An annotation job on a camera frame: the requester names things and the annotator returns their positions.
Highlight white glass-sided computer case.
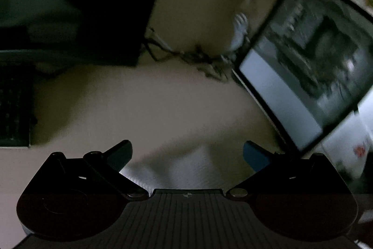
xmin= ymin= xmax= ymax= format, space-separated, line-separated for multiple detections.
xmin=231 ymin=0 xmax=373 ymax=179

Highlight grey striped sweater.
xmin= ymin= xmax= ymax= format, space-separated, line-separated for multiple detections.
xmin=121 ymin=144 xmax=254 ymax=194

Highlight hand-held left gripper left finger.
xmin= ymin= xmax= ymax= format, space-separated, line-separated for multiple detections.
xmin=28 ymin=140 xmax=150 ymax=200

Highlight black computer monitor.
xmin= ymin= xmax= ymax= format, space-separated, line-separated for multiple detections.
xmin=0 ymin=0 xmax=175 ymax=67

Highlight black cable bundle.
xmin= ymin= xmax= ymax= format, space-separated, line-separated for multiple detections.
xmin=143 ymin=27 xmax=236 ymax=83

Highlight black keyboard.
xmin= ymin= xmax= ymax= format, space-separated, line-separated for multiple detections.
xmin=0 ymin=62 xmax=38 ymax=148

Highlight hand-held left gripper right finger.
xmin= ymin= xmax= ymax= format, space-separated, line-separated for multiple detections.
xmin=226 ymin=140 xmax=352 ymax=200

